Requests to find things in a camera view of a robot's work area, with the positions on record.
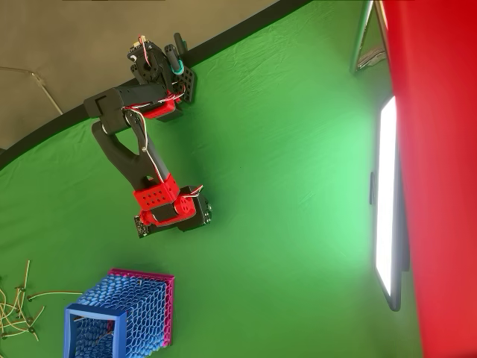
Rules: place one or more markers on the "large red panel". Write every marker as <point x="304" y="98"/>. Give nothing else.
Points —
<point x="439" y="179"/>

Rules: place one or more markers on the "white LED light panel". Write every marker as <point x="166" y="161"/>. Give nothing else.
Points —
<point x="385" y="194"/>

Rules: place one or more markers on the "chrome tube stand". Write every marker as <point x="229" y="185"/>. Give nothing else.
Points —
<point x="359" y="44"/>

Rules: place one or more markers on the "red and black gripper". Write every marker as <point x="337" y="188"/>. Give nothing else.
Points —
<point x="206" y="216"/>

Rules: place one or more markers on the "blue and pink mesh basket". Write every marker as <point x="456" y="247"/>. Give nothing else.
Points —
<point x="145" y="309"/>

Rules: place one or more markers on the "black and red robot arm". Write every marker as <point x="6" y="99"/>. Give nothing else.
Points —
<point x="126" y="156"/>

